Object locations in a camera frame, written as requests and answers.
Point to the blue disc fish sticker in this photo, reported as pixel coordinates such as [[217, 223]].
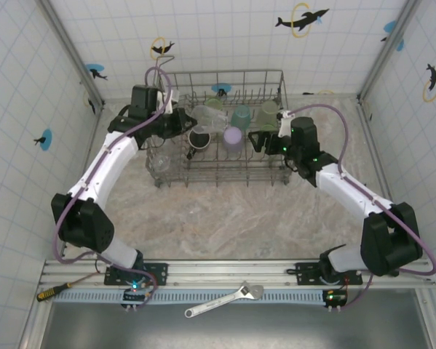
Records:
[[389, 26], [47, 140], [221, 87], [94, 69]]

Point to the bright green translucent cup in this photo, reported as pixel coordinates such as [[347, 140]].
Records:
[[214, 103]]

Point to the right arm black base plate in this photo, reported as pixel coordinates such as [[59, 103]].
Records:
[[308, 272]]

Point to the pale olive translucent cup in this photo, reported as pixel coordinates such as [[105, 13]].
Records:
[[268, 112]]

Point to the yellow black screwdriver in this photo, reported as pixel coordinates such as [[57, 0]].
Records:
[[48, 294]]

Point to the black cup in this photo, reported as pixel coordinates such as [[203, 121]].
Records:
[[194, 143]]

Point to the purple plastic cup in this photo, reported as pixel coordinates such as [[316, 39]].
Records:
[[234, 140]]

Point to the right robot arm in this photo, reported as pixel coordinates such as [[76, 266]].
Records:
[[388, 240]]

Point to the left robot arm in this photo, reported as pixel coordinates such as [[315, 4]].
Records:
[[83, 225]]

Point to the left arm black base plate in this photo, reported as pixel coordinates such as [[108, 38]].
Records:
[[159, 272]]

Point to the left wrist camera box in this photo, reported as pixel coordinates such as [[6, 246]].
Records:
[[166, 102]]

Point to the silver adjustable wrench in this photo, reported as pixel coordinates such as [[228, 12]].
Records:
[[221, 300]]

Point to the teal translucent cup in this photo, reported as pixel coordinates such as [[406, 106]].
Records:
[[242, 116]]

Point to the grey metal sheet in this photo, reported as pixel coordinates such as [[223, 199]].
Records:
[[239, 331]]

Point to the aluminium corner post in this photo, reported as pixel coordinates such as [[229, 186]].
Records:
[[68, 47], [388, 47]]

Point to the aluminium mounting rail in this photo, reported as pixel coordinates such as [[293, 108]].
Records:
[[221, 270]]

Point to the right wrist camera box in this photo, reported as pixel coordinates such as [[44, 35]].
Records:
[[286, 125]]

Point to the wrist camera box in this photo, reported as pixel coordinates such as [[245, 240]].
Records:
[[166, 102], [286, 125]]

